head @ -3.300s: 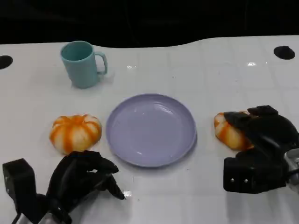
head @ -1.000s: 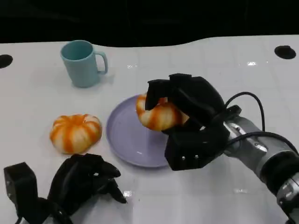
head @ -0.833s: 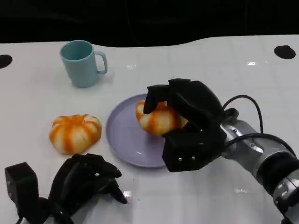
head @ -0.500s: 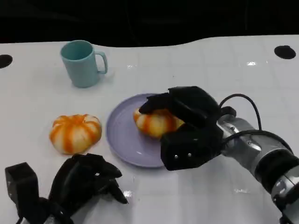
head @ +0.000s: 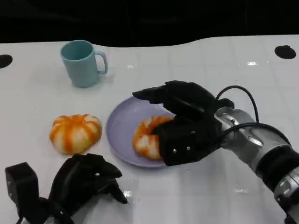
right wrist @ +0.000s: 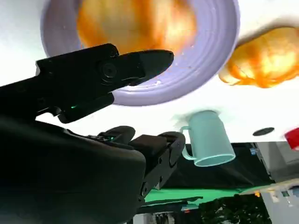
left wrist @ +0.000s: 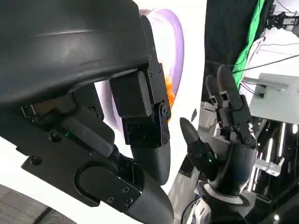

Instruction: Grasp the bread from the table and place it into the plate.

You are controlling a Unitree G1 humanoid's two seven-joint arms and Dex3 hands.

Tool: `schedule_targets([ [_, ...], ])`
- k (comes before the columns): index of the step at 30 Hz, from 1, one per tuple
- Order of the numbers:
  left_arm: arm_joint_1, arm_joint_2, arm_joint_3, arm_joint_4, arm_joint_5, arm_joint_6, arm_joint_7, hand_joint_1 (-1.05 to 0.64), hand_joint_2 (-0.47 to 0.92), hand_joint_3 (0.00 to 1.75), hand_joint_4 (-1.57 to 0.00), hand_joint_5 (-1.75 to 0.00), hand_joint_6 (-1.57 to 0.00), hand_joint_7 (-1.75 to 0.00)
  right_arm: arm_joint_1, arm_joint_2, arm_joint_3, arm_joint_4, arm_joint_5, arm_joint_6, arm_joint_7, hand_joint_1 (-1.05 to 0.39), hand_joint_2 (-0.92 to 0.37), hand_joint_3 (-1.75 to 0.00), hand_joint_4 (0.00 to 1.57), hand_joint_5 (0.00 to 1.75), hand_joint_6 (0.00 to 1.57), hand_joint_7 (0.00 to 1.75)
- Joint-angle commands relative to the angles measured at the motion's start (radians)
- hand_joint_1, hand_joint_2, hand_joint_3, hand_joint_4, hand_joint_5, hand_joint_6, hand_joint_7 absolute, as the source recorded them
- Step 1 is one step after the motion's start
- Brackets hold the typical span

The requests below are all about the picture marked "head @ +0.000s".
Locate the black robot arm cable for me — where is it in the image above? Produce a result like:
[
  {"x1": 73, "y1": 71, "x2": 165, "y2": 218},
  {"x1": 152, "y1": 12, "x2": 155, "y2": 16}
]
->
[{"x1": 214, "y1": 85, "x2": 292, "y2": 146}]

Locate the lilac plate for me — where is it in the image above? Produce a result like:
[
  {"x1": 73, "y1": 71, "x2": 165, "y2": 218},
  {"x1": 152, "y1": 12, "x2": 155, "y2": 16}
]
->
[{"x1": 106, "y1": 96, "x2": 178, "y2": 169}]

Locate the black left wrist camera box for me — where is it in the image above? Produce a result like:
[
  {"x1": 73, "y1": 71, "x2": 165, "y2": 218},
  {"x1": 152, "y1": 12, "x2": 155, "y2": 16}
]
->
[{"x1": 5, "y1": 162, "x2": 39, "y2": 210}]

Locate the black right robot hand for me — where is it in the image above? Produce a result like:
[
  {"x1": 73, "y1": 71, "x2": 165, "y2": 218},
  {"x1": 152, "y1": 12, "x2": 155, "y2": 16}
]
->
[{"x1": 132, "y1": 80, "x2": 235, "y2": 167}]

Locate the orange and white bread roll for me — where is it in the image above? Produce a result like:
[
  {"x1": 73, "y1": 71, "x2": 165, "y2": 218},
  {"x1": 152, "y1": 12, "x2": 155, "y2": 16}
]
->
[
  {"x1": 132, "y1": 115, "x2": 176, "y2": 161},
  {"x1": 49, "y1": 113, "x2": 103, "y2": 155}
]

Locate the pale green mug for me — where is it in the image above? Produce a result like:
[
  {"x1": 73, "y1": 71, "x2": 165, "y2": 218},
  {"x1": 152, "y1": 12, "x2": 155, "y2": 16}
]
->
[{"x1": 60, "y1": 40, "x2": 109, "y2": 88}]

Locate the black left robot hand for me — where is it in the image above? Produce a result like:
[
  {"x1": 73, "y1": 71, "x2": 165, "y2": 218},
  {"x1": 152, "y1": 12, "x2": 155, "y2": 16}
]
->
[{"x1": 48, "y1": 153, "x2": 129, "y2": 224}]

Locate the black round table grommet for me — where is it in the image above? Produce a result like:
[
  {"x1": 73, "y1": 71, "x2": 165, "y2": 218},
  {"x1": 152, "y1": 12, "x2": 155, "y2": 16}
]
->
[
  {"x1": 274, "y1": 45, "x2": 297, "y2": 60},
  {"x1": 0, "y1": 54, "x2": 13, "y2": 69}
]

